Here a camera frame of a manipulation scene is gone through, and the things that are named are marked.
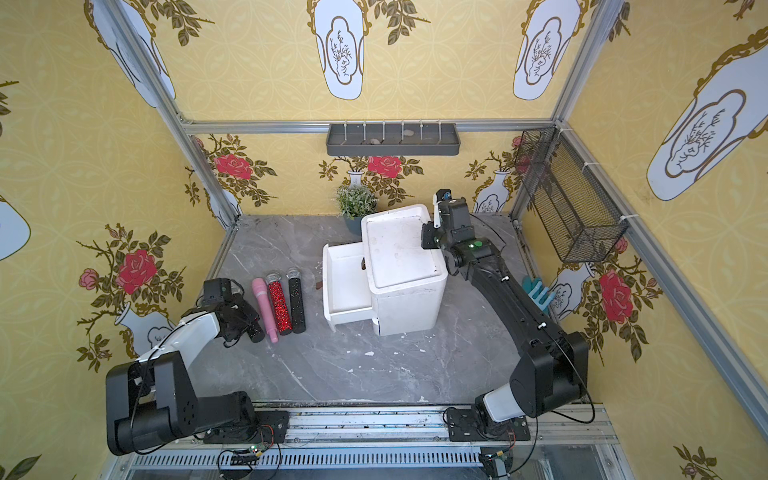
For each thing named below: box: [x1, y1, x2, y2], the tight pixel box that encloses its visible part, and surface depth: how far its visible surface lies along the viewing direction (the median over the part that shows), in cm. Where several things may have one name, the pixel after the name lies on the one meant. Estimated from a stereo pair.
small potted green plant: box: [336, 185, 379, 240], surface depth 105 cm
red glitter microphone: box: [266, 273, 293, 336], surface depth 95 cm
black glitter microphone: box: [286, 267, 306, 334], surface depth 97 cm
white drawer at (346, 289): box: [322, 242, 375, 332], surface depth 92 cm
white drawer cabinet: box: [361, 204, 448, 336], surface depth 80 cm
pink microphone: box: [252, 277, 279, 344], surface depth 95 cm
